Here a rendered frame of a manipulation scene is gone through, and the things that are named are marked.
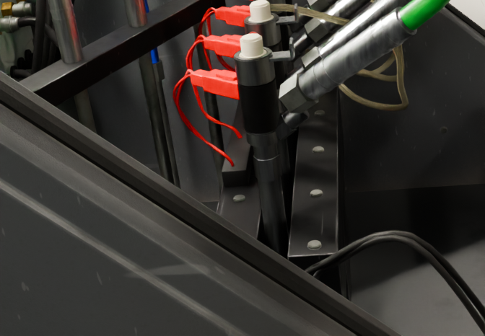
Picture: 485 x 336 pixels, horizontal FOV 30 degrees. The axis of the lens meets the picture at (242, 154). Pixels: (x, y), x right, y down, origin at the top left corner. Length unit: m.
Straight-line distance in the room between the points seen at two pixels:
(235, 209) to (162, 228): 0.42
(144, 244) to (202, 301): 0.03
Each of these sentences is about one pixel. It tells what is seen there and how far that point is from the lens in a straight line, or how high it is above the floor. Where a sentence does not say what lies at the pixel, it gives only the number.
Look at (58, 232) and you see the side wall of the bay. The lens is 0.32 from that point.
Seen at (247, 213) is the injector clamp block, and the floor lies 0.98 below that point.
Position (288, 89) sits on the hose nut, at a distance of 0.55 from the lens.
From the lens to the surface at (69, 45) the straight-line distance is 0.75.
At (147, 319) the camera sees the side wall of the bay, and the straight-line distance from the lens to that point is 0.33.
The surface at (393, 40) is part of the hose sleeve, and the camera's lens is 0.51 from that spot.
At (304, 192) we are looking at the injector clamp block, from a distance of 0.75.
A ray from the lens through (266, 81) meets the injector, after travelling 0.65.
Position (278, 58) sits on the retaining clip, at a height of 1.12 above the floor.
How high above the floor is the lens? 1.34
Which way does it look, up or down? 26 degrees down
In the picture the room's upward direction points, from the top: 8 degrees counter-clockwise
